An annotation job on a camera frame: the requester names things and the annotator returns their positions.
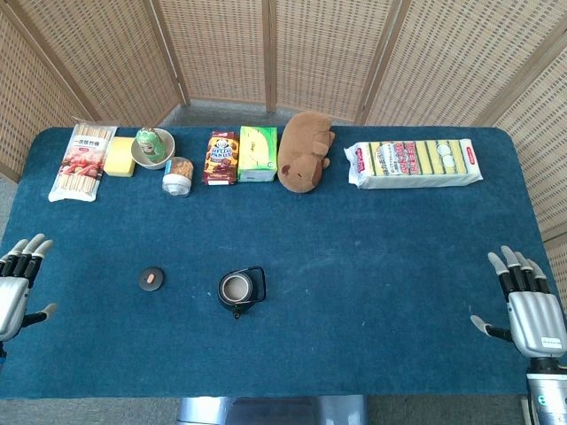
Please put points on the black teapot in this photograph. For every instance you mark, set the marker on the black teapot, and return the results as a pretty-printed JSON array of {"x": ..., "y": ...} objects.
[{"x": 226, "y": 303}]

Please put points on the green tissue box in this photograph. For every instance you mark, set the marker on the green tissue box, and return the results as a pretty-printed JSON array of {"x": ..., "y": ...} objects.
[{"x": 258, "y": 152}]

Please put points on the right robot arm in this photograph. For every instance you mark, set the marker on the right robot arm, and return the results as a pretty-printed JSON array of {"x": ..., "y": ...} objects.
[{"x": 551, "y": 394}]

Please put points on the yellow sponge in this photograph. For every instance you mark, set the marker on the yellow sponge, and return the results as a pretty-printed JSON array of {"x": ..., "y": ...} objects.
[{"x": 118, "y": 157}]

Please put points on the packaged sponge multipack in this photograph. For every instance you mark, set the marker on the packaged sponge multipack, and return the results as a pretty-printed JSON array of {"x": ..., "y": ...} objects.
[{"x": 412, "y": 164}]

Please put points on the wicker folding screen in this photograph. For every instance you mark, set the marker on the wicker folding screen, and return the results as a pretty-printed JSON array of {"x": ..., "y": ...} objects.
[{"x": 323, "y": 53}]

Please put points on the clear plastic snack jar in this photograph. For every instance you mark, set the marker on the clear plastic snack jar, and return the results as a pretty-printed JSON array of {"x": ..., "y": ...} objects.
[{"x": 177, "y": 175}]

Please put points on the brown capybara plush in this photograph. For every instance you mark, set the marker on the brown capybara plush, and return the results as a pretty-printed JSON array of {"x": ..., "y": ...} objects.
[{"x": 303, "y": 155}]

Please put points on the green doll figurine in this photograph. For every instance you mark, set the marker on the green doll figurine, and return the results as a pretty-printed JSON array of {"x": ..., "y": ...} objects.
[{"x": 150, "y": 144}]

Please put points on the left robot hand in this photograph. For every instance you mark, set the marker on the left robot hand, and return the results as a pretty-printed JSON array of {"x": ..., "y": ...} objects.
[{"x": 11, "y": 301}]

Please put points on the white ceramic bowl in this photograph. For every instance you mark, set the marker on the white ceramic bowl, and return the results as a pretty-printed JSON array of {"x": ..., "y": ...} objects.
[{"x": 148, "y": 164}]

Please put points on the Hello Panda biscuit box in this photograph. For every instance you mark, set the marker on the Hello Panda biscuit box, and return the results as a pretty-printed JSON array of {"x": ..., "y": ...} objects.
[{"x": 221, "y": 159}]

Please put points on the bamboo skewers pack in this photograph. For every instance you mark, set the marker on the bamboo skewers pack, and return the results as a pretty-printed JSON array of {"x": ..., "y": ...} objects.
[{"x": 82, "y": 164}]

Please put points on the black teapot lid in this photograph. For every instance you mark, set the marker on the black teapot lid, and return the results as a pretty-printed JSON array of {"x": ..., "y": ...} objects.
[{"x": 151, "y": 278}]

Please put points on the blue table cloth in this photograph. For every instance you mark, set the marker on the blue table cloth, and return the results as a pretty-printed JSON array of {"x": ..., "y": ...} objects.
[{"x": 354, "y": 265}]

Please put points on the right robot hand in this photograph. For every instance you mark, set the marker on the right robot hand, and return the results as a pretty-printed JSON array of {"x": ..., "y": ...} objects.
[{"x": 536, "y": 319}]

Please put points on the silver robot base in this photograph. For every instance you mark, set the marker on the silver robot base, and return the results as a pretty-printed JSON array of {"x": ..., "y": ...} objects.
[{"x": 270, "y": 411}]

